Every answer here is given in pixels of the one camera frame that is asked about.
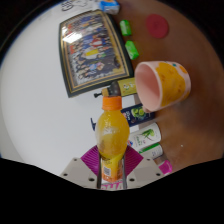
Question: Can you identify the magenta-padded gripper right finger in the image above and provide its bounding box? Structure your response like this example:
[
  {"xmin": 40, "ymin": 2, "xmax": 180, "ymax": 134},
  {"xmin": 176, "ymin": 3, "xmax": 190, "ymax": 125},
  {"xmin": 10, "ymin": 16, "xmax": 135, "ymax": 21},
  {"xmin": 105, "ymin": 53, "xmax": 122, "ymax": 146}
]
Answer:
[{"xmin": 121, "ymin": 145, "xmax": 165, "ymax": 189}]

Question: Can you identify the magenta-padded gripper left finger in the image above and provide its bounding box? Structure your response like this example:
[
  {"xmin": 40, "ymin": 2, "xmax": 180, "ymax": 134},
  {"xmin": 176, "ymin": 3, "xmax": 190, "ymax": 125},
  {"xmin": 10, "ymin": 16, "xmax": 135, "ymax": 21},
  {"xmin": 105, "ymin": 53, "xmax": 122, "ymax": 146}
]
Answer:
[{"xmin": 59, "ymin": 145, "xmax": 102, "ymax": 189}]

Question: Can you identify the orange drink bottle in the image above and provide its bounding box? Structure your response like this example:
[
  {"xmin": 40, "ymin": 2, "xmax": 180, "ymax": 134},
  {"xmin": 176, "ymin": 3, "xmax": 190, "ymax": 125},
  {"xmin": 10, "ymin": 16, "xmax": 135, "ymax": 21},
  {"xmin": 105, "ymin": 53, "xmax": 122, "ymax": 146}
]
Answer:
[{"xmin": 94, "ymin": 95, "xmax": 131, "ymax": 184}]

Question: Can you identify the white bottle with blue cap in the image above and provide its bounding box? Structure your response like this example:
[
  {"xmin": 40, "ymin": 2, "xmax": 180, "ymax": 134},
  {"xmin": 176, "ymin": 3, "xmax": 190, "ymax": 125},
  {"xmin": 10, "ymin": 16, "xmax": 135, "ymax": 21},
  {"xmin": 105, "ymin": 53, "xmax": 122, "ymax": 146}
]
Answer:
[{"xmin": 127, "ymin": 122, "xmax": 162, "ymax": 151}]

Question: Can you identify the dark blue pump bottle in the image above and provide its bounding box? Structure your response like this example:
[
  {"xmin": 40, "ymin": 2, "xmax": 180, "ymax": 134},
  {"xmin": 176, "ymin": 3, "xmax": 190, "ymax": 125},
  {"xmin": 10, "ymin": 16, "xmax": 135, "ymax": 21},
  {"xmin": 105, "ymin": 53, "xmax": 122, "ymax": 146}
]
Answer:
[{"xmin": 89, "ymin": 103, "xmax": 156, "ymax": 132}]

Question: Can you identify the dark pump bottle yellow label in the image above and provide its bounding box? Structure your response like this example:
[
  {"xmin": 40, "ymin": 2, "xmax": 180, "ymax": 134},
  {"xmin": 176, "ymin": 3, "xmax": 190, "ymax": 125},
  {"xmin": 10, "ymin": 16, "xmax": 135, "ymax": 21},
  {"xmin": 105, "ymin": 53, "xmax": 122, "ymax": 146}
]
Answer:
[{"xmin": 93, "ymin": 77, "xmax": 138, "ymax": 99}]

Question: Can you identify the pink and yellow mug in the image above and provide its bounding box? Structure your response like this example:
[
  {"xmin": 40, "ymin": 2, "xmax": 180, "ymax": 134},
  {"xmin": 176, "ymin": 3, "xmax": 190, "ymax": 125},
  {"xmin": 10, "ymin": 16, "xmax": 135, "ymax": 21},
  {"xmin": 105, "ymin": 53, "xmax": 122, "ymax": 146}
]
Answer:
[{"xmin": 134, "ymin": 60, "xmax": 192, "ymax": 113}]

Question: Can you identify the framed group photo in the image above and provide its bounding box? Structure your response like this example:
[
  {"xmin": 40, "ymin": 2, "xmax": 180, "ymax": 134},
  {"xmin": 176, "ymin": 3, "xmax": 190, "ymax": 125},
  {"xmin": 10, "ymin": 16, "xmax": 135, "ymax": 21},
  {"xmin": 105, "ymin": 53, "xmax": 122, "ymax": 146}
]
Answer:
[{"xmin": 58, "ymin": 9, "xmax": 135, "ymax": 99}]

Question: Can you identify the flat round red coaster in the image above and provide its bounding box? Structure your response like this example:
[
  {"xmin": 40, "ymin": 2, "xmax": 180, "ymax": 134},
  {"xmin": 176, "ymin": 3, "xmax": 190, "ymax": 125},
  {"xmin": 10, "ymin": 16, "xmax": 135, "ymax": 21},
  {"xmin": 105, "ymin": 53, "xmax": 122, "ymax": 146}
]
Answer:
[{"xmin": 145, "ymin": 13, "xmax": 170, "ymax": 39}]

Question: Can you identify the blue tissue pack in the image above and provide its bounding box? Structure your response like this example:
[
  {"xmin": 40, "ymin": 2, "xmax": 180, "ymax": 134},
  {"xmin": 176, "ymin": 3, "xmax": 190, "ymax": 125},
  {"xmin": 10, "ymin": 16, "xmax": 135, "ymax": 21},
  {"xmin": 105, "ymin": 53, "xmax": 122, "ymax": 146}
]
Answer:
[{"xmin": 99, "ymin": 0, "xmax": 121, "ymax": 15}]

